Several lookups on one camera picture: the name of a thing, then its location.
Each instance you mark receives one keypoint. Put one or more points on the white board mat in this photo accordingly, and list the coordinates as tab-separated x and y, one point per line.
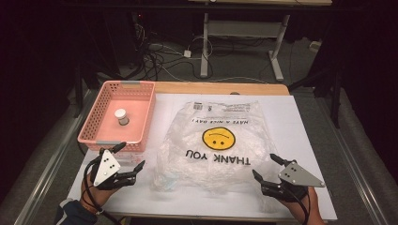
175	203

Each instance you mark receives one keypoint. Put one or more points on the metal rail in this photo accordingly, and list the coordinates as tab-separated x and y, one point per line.
53	162
353	162

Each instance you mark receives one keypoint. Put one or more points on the black stand leg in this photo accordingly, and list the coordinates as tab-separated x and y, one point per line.
78	93
336	103

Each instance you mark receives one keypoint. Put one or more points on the clear plastic smiley bag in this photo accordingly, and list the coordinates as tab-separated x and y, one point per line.
216	162

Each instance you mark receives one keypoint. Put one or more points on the white power adapter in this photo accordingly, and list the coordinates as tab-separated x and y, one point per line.
187	53

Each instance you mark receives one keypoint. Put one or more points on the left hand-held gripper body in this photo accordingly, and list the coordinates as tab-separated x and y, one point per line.
106	168

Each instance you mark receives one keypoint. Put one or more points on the pink plastic basket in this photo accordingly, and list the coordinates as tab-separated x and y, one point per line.
120	118

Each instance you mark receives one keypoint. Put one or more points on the person's left hand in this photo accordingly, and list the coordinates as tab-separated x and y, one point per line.
94	197

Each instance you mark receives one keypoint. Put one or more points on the white metal desk frame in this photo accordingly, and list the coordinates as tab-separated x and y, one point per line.
244	28

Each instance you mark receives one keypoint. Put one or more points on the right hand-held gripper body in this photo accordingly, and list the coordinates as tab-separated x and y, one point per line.
297	178

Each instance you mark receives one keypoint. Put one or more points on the person's right hand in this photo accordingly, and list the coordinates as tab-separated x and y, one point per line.
308	212

